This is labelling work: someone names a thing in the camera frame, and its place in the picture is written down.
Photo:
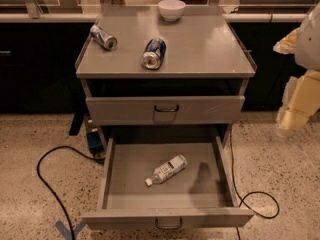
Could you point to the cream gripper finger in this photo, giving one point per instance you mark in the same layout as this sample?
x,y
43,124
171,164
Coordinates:
x,y
287,44
300,101

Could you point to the clear plastic water bottle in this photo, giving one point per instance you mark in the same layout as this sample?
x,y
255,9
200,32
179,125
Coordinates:
x,y
167,170

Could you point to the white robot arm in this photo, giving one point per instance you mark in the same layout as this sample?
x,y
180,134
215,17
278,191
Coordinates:
x,y
307,52

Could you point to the closed top drawer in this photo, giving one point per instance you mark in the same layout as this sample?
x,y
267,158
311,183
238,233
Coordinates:
x,y
175,110

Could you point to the grey metal drawer cabinet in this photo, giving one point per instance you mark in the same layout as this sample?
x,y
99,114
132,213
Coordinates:
x,y
203,58

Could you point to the open middle drawer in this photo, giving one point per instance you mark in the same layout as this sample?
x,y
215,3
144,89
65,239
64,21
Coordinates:
x,y
200,196

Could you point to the white ceramic bowl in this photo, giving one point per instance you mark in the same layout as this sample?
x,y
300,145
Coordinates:
x,y
171,10

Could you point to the blue crushed soda can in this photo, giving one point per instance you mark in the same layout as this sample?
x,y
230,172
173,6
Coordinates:
x,y
153,54

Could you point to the silver blue can left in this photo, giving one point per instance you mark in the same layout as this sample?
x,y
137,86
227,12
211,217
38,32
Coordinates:
x,y
104,39

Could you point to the blue power box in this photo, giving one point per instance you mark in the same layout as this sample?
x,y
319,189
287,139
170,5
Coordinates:
x,y
94,142

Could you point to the blue tape floor mark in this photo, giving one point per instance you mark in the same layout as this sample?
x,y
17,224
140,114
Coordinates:
x,y
67,233

